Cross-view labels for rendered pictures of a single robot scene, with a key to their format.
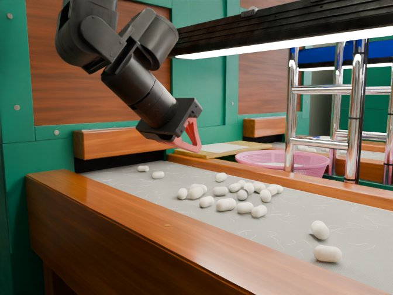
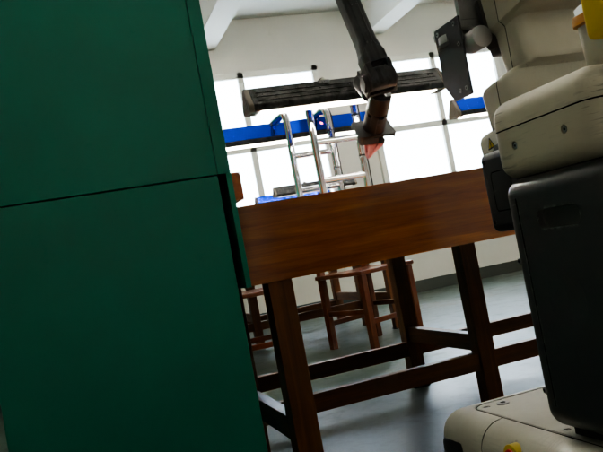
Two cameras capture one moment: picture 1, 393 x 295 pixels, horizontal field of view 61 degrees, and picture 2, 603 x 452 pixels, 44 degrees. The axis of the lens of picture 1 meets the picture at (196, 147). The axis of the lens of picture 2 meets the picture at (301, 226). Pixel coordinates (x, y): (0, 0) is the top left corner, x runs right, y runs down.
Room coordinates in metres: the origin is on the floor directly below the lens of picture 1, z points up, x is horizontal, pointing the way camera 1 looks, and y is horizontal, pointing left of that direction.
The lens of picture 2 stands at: (-0.09, 1.87, 0.64)
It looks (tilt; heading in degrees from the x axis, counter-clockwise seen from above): 2 degrees up; 295
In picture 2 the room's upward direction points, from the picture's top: 11 degrees counter-clockwise
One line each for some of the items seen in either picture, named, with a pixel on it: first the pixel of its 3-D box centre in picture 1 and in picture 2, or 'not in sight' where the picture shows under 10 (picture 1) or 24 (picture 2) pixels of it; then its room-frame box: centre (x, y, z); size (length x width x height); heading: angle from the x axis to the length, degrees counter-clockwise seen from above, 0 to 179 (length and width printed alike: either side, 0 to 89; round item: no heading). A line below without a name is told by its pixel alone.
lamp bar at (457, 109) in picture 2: not in sight; (519, 99); (0.33, -1.23, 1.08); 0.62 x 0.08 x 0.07; 43
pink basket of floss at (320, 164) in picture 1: (280, 172); not in sight; (0.97, -0.25, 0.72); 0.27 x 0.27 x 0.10
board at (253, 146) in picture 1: (225, 148); not in sight; (1.13, -0.10, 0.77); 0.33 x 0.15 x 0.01; 133
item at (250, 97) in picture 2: (281, 24); (346, 90); (0.65, -0.16, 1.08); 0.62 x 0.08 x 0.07; 43
